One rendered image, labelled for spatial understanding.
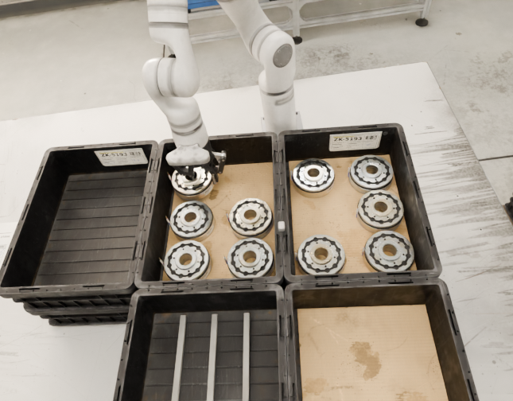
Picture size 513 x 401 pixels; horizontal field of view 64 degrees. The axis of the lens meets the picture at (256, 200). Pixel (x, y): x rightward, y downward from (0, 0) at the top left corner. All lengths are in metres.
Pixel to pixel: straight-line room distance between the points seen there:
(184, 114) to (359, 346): 0.57
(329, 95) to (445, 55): 1.52
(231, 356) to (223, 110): 0.86
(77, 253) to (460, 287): 0.93
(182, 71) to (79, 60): 2.49
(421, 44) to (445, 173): 1.75
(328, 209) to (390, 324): 0.30
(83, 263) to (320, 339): 0.57
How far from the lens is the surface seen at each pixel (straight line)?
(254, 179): 1.06
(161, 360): 0.91
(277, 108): 1.13
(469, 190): 1.27
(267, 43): 1.01
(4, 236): 1.41
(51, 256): 1.12
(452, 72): 2.76
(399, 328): 0.90
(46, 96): 3.06
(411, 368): 0.88
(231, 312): 0.90
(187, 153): 0.87
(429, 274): 0.84
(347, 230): 0.97
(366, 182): 1.02
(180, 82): 0.77
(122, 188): 1.14
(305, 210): 1.00
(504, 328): 1.11
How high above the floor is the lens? 1.67
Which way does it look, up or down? 55 degrees down
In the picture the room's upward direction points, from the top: 10 degrees counter-clockwise
